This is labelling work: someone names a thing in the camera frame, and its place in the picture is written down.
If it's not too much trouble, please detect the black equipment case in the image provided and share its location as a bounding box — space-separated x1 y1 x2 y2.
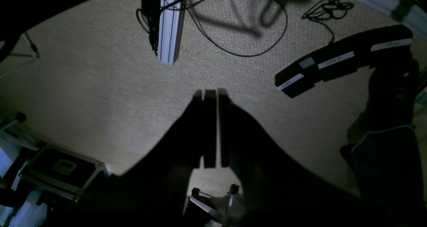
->
19 142 109 202

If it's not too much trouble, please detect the black cable bundle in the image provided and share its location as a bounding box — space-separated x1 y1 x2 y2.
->
301 0 355 44

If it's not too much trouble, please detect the black floor cable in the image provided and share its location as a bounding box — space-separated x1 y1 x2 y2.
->
128 0 289 58

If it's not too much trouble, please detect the person leg in jeans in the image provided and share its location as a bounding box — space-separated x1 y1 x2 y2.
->
341 52 426 227

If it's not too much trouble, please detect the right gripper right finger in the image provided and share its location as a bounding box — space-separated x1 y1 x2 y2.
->
217 88 427 227

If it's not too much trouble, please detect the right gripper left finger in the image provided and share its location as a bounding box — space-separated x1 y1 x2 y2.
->
45 89 218 227

